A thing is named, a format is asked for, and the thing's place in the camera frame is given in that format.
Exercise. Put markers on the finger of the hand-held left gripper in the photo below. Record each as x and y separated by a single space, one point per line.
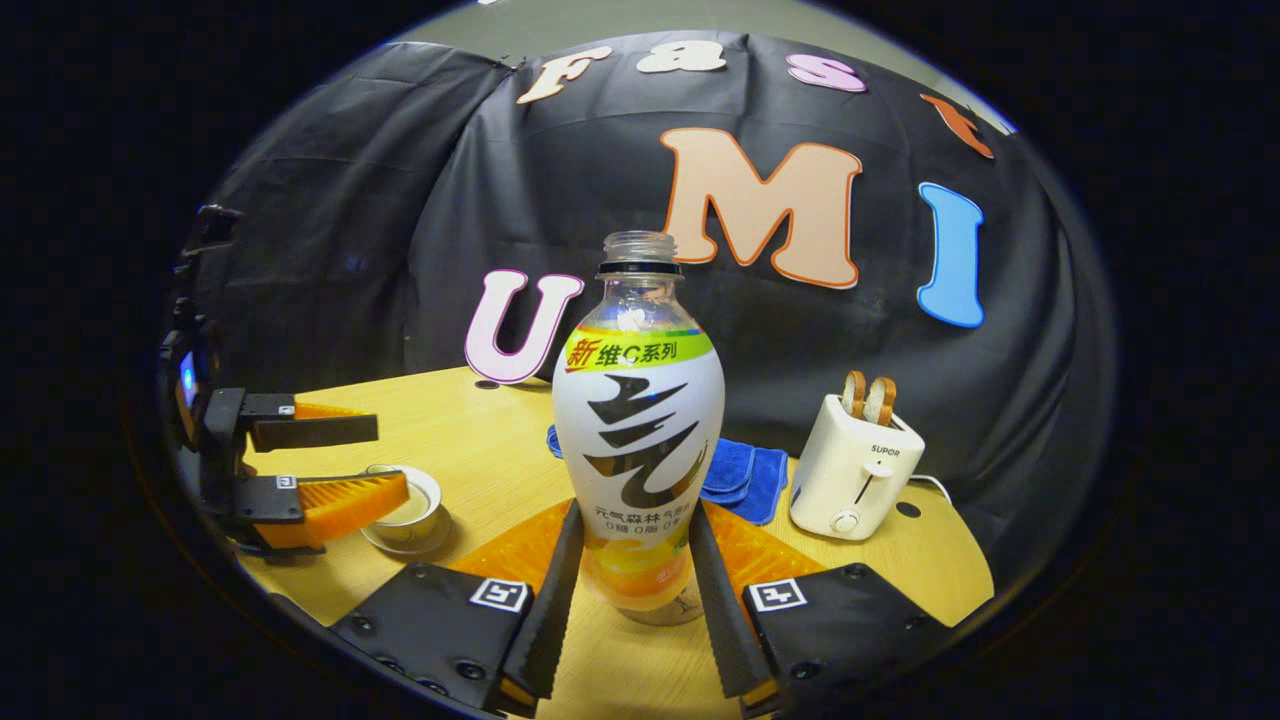
310 430
330 505

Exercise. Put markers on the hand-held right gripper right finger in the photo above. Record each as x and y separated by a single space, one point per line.
715 600

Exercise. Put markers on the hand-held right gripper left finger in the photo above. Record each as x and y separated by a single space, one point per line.
550 600

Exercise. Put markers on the cream ceramic teacup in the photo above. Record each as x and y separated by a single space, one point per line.
420 505

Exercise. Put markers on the plastic water bottle white label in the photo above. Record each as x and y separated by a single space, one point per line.
640 430

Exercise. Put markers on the folded blue towel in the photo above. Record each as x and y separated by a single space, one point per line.
745 480

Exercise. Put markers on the white toaster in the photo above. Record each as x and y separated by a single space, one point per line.
850 480

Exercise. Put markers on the black backdrop cloth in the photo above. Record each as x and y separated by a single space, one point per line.
350 250

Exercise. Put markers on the toast bread slice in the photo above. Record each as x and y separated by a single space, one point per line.
882 400
855 395

